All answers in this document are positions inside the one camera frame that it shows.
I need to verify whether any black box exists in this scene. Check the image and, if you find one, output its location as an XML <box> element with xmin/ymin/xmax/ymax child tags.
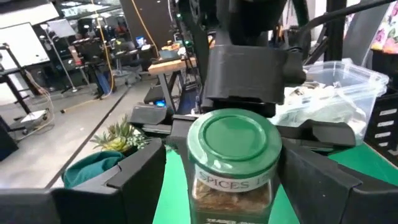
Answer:
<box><xmin>0</xmin><ymin>114</ymin><xmax>19</xmax><ymax>162</ymax></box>

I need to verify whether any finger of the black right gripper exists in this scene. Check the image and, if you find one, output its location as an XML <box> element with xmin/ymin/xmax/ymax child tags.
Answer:
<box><xmin>275</xmin><ymin>119</ymin><xmax>358</xmax><ymax>147</ymax></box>
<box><xmin>129</xmin><ymin>103</ymin><xmax>200</xmax><ymax>141</ymax></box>

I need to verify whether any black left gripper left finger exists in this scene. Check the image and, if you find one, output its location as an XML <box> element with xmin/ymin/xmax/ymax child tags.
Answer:
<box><xmin>51</xmin><ymin>138</ymin><xmax>167</xmax><ymax>224</ymax></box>

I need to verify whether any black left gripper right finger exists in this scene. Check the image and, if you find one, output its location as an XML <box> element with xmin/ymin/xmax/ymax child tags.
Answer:
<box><xmin>279</xmin><ymin>146</ymin><xmax>398</xmax><ymax>224</ymax></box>

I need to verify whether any black drawer unit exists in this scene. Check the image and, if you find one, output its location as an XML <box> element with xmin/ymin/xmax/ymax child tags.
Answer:
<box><xmin>364</xmin><ymin>91</ymin><xmax>398</xmax><ymax>158</ymax></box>

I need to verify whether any green table mat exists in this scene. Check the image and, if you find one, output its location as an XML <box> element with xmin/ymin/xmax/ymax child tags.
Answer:
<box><xmin>152</xmin><ymin>141</ymin><xmax>398</xmax><ymax>224</ymax></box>

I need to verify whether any potted succulent plant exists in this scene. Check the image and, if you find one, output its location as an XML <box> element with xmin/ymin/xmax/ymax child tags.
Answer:
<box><xmin>90</xmin><ymin>114</ymin><xmax>152</xmax><ymax>154</ymax></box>

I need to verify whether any yellow hanging cable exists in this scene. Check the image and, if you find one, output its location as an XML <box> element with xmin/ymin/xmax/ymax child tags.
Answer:
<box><xmin>129</xmin><ymin>0</ymin><xmax>160</xmax><ymax>57</ymax></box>
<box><xmin>91</xmin><ymin>0</ymin><xmax>114</xmax><ymax>98</ymax></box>

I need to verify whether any teal cloth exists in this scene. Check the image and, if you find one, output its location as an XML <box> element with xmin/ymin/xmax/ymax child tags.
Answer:
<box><xmin>61</xmin><ymin>151</ymin><xmax>126</xmax><ymax>189</ymax></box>

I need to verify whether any floral fabric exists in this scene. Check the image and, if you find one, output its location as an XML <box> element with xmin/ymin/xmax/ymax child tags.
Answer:
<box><xmin>371</xmin><ymin>0</ymin><xmax>398</xmax><ymax>54</ymax></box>

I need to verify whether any whiteboard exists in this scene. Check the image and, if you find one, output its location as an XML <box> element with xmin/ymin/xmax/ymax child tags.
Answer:
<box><xmin>0</xmin><ymin>22</ymin><xmax>51</xmax><ymax>72</ymax></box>

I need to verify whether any white panel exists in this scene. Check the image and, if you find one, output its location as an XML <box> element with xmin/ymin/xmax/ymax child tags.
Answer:
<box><xmin>0</xmin><ymin>0</ymin><xmax>60</xmax><ymax>29</ymax></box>

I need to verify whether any clear plastic storage bin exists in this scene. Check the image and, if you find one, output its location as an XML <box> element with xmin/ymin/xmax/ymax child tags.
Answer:
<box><xmin>269</xmin><ymin>58</ymin><xmax>390</xmax><ymax>146</ymax></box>

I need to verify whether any wooden workbench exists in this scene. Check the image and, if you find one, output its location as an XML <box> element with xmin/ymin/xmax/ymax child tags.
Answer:
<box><xmin>147</xmin><ymin>57</ymin><xmax>197</xmax><ymax>110</ymax></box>

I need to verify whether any white reflector on stand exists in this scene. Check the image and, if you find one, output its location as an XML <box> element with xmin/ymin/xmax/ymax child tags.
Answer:
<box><xmin>39</xmin><ymin>18</ymin><xmax>78</xmax><ymax>94</ymax></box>

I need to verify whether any white floor plate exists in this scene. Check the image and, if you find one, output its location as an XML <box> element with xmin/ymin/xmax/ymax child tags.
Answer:
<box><xmin>20</xmin><ymin>108</ymin><xmax>49</xmax><ymax>124</ymax></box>

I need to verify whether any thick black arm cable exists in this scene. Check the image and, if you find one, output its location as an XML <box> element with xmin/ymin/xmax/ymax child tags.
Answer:
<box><xmin>297</xmin><ymin>0</ymin><xmax>398</xmax><ymax>37</ymax></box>

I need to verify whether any green-lidded spice jar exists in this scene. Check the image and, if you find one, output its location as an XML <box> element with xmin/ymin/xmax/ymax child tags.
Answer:
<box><xmin>185</xmin><ymin>108</ymin><xmax>283</xmax><ymax>224</ymax></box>

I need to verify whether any black rig post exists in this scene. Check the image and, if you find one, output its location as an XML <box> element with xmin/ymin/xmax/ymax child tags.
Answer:
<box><xmin>323</xmin><ymin>0</ymin><xmax>348</xmax><ymax>62</ymax></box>

